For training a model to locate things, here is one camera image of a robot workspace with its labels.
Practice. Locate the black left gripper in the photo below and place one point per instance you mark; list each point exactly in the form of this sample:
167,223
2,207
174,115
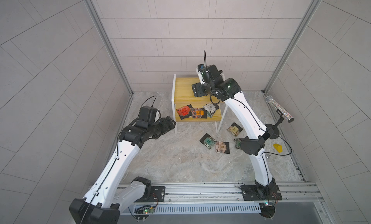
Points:
165,128

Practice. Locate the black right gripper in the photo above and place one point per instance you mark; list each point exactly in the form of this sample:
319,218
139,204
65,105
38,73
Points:
198,86

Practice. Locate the teal label tea bag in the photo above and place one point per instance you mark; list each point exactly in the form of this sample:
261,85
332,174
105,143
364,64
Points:
208,141

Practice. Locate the yellow label tea bag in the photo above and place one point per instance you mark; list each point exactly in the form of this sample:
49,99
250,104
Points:
235,129

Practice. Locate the pink label tea bag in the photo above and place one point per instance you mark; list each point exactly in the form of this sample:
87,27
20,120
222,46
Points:
222,147

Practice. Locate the green label tea bag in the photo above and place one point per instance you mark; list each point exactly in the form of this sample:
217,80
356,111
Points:
237,143

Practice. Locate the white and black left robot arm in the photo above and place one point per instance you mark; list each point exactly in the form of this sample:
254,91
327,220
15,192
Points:
102,204

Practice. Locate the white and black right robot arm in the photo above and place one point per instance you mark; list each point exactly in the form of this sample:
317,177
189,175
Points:
253,144

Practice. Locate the orange label tea bag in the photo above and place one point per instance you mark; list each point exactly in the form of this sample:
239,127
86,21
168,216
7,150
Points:
199,113

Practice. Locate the red label tea bag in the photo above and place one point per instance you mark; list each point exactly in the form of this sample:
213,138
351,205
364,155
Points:
185,112

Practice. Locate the patterned tube on black stand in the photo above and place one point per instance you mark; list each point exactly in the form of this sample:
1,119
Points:
279,113

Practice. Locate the left circuit board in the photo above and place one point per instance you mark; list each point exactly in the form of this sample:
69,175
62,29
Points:
142,213

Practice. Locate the circuit board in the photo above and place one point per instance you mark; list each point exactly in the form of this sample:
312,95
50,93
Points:
267,211
142,213

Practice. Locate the yellow block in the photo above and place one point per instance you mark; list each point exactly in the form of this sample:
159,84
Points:
278,147

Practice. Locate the right circuit board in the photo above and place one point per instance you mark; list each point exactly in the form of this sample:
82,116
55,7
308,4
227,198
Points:
267,211

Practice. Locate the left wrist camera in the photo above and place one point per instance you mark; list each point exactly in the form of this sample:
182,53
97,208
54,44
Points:
148,115

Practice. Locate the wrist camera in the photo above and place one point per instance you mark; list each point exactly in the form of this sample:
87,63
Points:
148,115
209,73

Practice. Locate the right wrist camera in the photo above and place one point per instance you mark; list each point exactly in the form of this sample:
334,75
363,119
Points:
209,73

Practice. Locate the wooden two-tier shelf white frame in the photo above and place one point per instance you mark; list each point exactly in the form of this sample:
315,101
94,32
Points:
182,95

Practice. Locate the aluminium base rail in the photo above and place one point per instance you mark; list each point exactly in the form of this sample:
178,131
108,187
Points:
224,197

